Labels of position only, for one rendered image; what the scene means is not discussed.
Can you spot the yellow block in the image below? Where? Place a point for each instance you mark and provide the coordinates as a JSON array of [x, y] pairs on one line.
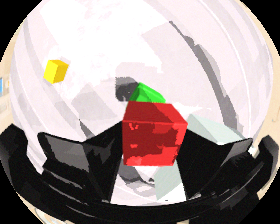
[[55, 71]]

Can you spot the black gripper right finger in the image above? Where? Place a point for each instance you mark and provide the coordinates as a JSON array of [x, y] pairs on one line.
[[199, 160]]

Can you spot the green block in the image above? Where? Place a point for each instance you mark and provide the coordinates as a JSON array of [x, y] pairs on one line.
[[147, 97], [148, 89]]

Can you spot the red block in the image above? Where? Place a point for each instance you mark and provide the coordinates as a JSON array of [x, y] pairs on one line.
[[152, 134]]

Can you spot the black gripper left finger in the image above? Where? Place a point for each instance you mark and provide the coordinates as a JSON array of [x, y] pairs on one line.
[[99, 157]]

